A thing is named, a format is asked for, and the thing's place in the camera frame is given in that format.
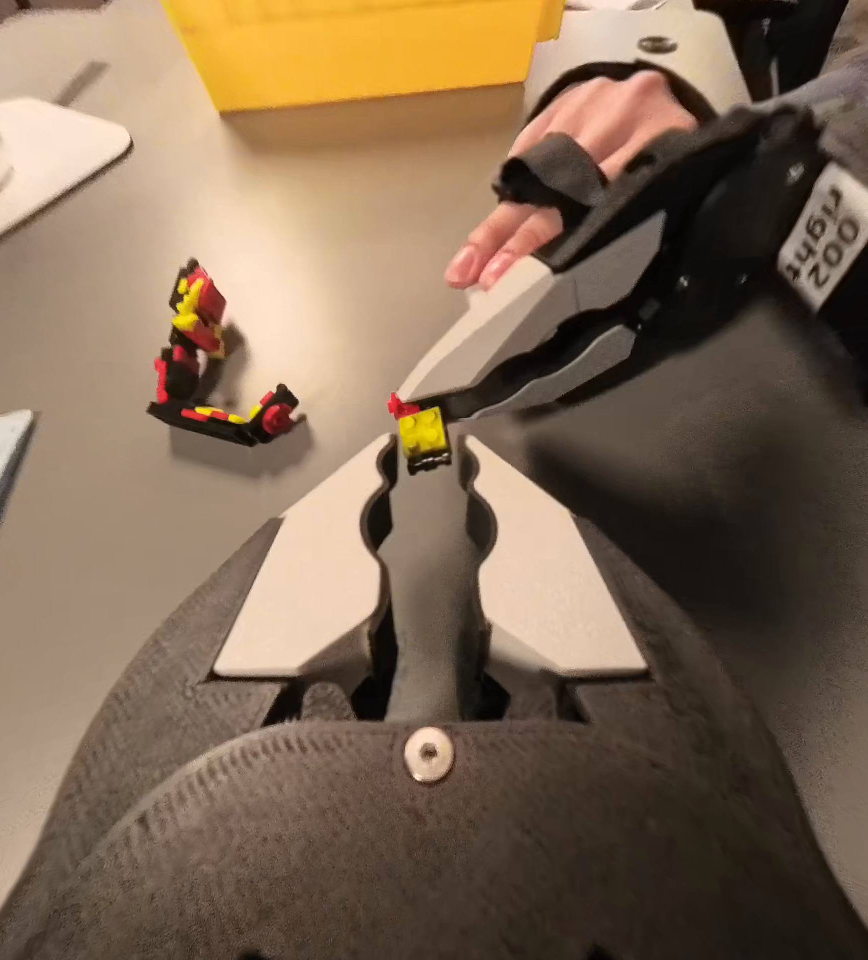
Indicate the black brick block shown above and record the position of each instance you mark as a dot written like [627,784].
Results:
[430,459]

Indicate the red yellow black brick model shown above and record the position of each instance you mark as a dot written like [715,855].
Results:
[194,296]

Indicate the yellow plastic bin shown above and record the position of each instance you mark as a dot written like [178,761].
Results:
[366,45]

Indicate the round grey desk grommet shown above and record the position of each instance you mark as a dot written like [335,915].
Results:
[657,45]

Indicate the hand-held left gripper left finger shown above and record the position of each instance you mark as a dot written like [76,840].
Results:
[306,600]

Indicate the person's right hand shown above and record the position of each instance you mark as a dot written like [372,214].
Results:
[613,112]

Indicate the small yellow brick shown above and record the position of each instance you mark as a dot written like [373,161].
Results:
[413,429]

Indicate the wooden book stand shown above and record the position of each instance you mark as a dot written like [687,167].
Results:
[51,142]

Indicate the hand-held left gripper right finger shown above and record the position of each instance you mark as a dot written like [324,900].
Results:
[554,600]

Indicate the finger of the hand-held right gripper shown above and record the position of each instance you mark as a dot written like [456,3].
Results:
[509,315]
[576,367]

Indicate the small red brick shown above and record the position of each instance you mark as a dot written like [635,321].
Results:
[402,407]

